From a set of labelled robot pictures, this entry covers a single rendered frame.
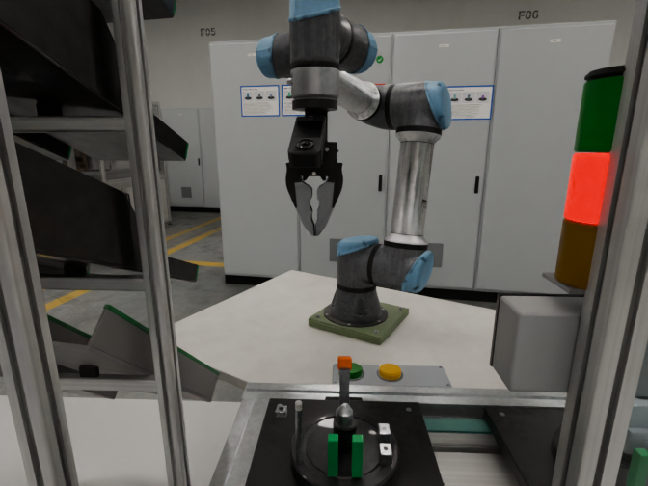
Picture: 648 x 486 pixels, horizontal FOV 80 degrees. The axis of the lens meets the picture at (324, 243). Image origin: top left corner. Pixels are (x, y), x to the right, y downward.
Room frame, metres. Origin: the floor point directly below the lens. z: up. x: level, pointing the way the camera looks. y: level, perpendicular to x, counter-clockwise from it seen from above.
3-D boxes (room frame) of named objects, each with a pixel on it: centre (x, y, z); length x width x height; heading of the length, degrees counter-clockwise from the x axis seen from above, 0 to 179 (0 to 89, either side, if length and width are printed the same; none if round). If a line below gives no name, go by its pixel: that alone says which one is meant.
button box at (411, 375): (0.63, -0.12, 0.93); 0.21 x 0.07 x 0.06; 88
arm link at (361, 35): (0.73, -0.03, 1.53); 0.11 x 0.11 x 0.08; 58
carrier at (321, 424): (0.42, -0.03, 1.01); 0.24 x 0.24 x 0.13; 88
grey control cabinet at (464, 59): (3.57, -0.99, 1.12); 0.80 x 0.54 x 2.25; 79
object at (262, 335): (1.02, -0.07, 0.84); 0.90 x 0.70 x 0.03; 59
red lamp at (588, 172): (0.29, -0.21, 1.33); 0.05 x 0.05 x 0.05
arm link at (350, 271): (1.06, -0.10, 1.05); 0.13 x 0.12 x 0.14; 58
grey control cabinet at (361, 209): (3.74, -0.14, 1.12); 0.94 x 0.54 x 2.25; 79
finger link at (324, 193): (0.64, 0.00, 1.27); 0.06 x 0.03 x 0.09; 178
